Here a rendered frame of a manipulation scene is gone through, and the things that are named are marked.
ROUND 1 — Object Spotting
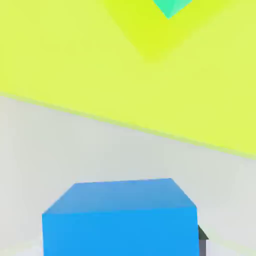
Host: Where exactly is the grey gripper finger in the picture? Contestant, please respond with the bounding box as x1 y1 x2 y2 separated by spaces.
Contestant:
197 224 210 256

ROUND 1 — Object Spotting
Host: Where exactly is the large yellow box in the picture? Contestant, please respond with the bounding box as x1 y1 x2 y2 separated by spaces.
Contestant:
0 0 256 161

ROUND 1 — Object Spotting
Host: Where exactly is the small teal cube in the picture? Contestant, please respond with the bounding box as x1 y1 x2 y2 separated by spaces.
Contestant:
152 0 193 20

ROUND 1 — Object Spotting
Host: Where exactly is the small blue cube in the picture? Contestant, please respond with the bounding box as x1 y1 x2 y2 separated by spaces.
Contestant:
41 177 201 256

